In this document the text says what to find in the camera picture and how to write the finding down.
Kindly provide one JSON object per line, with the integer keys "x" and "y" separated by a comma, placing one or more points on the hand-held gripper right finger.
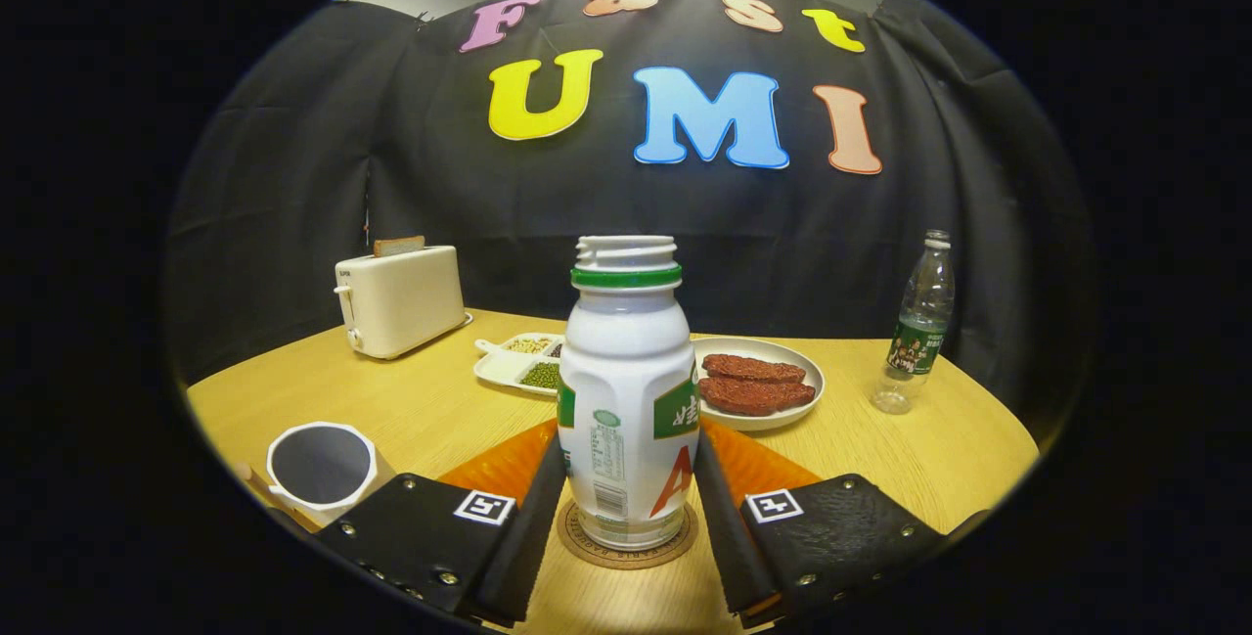
{"x": 724, "y": 537}

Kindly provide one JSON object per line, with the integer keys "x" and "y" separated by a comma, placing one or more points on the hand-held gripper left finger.
{"x": 533, "y": 537}

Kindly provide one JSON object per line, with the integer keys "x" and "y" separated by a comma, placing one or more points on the round cork coaster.
{"x": 572, "y": 537}

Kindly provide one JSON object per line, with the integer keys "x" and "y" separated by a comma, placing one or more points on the clear water bottle green label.
{"x": 919, "y": 322}

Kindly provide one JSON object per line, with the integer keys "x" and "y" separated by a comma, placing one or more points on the red meat slice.
{"x": 753, "y": 397}
{"x": 753, "y": 368}

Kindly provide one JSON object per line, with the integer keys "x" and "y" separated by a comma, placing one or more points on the white divided dish with beans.
{"x": 499, "y": 368}

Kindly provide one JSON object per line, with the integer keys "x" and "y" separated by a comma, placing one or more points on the wooden table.
{"x": 880, "y": 459}

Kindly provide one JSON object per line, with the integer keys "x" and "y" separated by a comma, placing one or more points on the white round plate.
{"x": 807, "y": 366}

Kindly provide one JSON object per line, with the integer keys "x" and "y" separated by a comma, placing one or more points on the cream toaster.
{"x": 406, "y": 302}

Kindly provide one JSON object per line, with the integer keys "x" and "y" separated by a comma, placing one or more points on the bread slice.
{"x": 399, "y": 246}

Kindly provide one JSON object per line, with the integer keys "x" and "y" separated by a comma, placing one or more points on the black backdrop cloth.
{"x": 440, "y": 195}

